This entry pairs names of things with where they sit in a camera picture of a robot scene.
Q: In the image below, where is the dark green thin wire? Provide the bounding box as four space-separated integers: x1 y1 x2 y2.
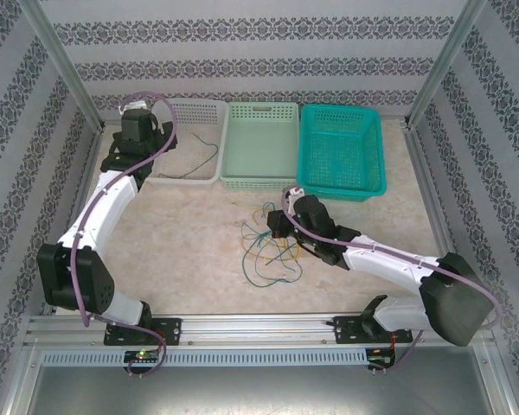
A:
157 132 220 180

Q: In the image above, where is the white plastic mesh basket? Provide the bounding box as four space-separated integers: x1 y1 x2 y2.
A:
149 98 230 188

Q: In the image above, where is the light green plastic basket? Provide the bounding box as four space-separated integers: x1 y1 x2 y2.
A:
219 101 302 194

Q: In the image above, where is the teal plastic mesh basket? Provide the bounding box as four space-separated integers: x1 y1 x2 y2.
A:
297 103 389 204

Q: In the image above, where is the aluminium side rail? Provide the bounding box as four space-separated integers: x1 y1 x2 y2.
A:
42 124 106 319
401 118 466 278

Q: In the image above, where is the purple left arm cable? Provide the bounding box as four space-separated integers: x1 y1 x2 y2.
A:
70 90 177 378

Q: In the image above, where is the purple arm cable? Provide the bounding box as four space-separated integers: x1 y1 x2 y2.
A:
70 90 177 378
280 184 504 376

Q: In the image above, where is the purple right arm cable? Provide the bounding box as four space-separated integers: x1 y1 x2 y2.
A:
280 184 504 376

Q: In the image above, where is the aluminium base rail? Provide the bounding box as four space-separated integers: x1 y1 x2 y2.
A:
25 314 494 348

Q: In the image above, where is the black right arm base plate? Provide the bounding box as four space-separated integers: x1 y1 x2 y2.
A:
331 315 414 346

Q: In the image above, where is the aluminium frame post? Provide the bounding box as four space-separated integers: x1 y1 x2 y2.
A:
19 0 106 131
405 0 489 130

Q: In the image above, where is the slotted grey cable duct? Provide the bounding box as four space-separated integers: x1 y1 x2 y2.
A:
41 348 368 367

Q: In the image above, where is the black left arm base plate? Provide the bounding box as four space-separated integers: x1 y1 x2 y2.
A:
103 317 183 347

